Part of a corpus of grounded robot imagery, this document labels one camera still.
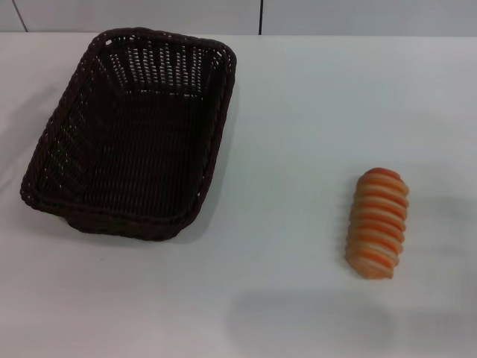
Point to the dark brown woven basket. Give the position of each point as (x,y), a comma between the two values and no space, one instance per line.
(130,149)

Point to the orange striped bread roll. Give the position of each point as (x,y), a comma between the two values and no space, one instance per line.
(376,223)

